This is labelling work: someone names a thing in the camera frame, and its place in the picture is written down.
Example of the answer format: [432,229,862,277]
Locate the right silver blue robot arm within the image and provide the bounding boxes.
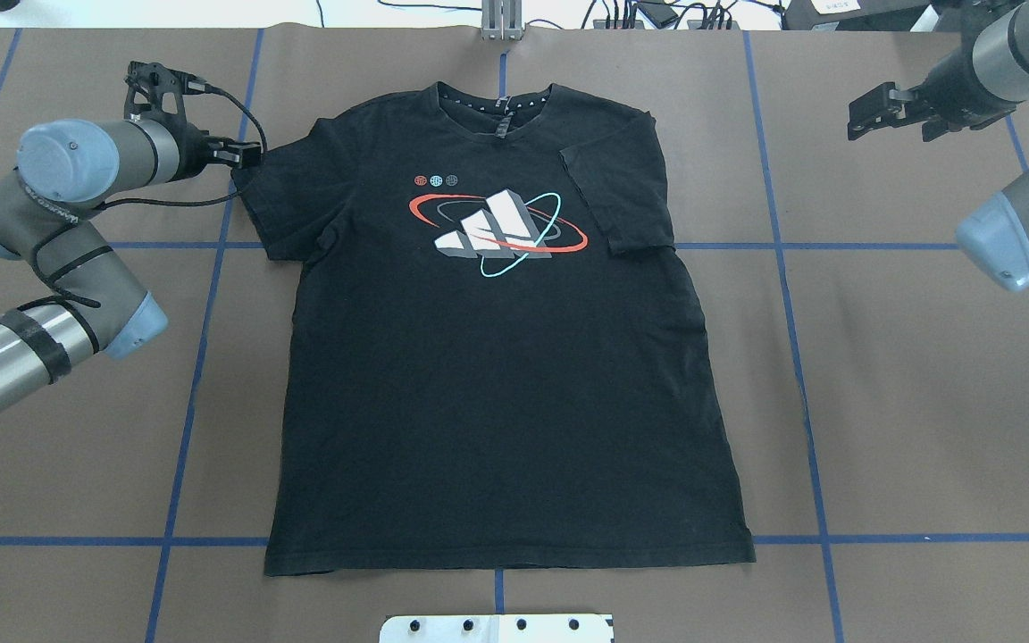
[846,1,1029,292]

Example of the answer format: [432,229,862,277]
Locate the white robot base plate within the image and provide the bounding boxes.
[378,612,615,642]

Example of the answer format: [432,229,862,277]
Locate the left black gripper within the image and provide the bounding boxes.
[177,126,265,180]

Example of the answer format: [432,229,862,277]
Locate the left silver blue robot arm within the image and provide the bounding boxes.
[0,117,268,412]

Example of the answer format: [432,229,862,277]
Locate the black printed t-shirt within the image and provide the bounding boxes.
[232,84,756,577]

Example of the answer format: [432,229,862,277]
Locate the aluminium frame post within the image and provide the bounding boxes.
[481,0,525,41]

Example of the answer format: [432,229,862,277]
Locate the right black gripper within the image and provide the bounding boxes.
[847,70,1003,143]

